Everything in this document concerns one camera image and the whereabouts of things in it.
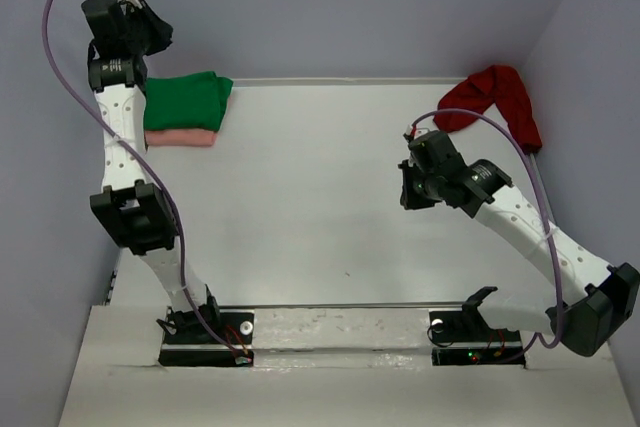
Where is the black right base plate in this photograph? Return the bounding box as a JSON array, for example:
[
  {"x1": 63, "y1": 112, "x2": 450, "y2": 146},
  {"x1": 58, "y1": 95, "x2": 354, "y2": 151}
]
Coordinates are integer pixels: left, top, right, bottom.
[{"x1": 427, "y1": 310, "x2": 526, "y2": 367}]

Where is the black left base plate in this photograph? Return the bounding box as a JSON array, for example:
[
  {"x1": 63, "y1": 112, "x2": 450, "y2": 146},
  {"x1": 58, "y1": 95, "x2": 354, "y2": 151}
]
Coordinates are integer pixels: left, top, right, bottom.
[{"x1": 156, "y1": 308, "x2": 255, "y2": 368}]

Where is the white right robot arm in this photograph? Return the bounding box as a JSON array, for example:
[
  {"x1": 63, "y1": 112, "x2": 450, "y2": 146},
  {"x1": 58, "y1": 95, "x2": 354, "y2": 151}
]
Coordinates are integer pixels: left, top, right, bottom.
[{"x1": 398, "y1": 130, "x2": 639, "y2": 357}]

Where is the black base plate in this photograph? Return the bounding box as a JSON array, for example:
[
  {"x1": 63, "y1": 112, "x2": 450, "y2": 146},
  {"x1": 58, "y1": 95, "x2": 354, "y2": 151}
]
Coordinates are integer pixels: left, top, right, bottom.
[
  {"x1": 156, "y1": 308, "x2": 255, "y2": 368},
  {"x1": 427, "y1": 310, "x2": 526, "y2": 367}
]

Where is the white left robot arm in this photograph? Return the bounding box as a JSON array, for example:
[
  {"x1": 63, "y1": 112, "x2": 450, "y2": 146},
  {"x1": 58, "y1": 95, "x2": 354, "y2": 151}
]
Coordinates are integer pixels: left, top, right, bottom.
[{"x1": 81, "y1": 0, "x2": 223, "y2": 343}]

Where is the red t-shirt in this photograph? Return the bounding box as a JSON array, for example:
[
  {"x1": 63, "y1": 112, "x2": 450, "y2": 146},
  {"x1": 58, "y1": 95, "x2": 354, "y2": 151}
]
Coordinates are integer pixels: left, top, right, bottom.
[{"x1": 437, "y1": 65, "x2": 543, "y2": 154}]

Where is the green t-shirt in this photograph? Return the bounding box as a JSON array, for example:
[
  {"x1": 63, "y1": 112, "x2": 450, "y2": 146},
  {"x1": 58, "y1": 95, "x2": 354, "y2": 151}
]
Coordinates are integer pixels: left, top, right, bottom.
[{"x1": 143, "y1": 71, "x2": 234, "y2": 132}]

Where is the folded pink t-shirt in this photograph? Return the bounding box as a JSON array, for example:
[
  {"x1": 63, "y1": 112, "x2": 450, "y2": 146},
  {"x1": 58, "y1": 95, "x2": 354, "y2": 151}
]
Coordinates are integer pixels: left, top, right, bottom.
[{"x1": 145, "y1": 129, "x2": 217, "y2": 147}]

